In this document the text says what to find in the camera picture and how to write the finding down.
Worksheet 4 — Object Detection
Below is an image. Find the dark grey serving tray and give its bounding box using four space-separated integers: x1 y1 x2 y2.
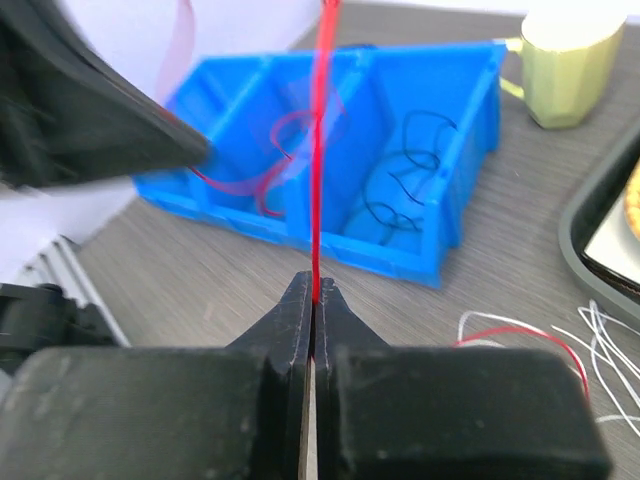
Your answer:
558 119 639 322

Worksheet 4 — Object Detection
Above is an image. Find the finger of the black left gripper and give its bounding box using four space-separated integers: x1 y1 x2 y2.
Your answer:
1 1 210 189

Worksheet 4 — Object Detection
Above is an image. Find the white square plate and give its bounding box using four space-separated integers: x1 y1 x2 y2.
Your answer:
582 191 639 302

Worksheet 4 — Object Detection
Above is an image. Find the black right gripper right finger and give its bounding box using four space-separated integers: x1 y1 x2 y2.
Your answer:
315 278 612 479

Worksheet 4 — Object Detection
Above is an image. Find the blue thin cable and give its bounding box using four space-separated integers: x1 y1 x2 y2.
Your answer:
360 109 459 246

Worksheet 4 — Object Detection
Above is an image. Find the woven orange basket tray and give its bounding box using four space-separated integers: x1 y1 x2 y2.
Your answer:
623 160 640 239

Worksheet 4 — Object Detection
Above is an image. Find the white thin cable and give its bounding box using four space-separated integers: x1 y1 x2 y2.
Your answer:
456 298 640 426

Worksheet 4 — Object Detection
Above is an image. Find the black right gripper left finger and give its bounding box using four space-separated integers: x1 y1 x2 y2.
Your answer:
1 272 312 479

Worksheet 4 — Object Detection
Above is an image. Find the blue plastic compartment bin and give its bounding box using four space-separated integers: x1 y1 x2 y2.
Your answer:
134 42 506 287

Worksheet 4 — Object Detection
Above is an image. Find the light green ceramic mug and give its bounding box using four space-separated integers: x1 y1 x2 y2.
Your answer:
500 3 628 129

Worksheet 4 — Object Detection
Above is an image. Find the red thin cable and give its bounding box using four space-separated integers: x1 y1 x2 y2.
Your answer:
154 0 591 401

